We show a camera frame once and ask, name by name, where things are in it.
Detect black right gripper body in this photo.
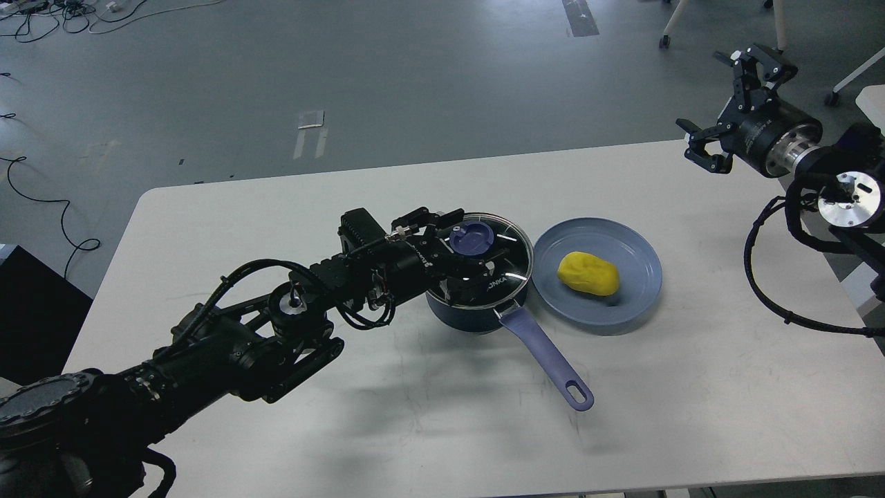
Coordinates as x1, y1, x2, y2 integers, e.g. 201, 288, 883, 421
717, 93, 823, 178

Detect glass pot lid purple knob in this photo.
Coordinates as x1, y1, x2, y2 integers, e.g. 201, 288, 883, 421
432, 212, 534, 310

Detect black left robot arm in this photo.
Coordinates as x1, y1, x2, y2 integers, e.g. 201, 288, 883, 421
1, 207, 513, 497

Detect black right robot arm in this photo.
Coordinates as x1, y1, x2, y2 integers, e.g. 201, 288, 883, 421
676, 44, 884, 338

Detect blue plastic plate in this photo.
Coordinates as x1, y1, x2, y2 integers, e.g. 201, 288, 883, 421
533, 217, 663, 327

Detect yellow potato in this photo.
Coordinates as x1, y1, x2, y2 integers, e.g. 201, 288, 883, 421
556, 251, 620, 297

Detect white chair leg with caster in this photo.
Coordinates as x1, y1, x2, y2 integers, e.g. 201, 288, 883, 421
658, 1, 788, 53

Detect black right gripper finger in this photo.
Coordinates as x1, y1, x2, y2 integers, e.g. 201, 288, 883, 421
714, 44, 799, 113
676, 118, 733, 174

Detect dark floor tape strip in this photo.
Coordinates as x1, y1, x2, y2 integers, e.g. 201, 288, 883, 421
561, 0, 599, 37

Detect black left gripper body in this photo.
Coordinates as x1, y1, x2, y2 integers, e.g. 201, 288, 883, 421
386, 235, 449, 291

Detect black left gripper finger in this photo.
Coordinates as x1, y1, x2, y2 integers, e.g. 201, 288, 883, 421
390, 207, 465, 253
439, 252, 511, 305

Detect white chair base right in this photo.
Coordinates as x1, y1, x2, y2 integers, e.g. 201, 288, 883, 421
823, 47, 884, 129

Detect black cable on floor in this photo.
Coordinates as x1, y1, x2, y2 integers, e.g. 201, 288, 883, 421
0, 156, 102, 279

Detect dark blue saucepan purple handle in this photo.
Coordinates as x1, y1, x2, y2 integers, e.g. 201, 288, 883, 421
423, 212, 595, 413

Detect tangled cables on floor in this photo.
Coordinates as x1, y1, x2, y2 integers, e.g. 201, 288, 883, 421
0, 0, 225, 44

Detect black box at left edge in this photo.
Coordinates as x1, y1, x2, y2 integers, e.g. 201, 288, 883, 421
1, 245, 93, 385

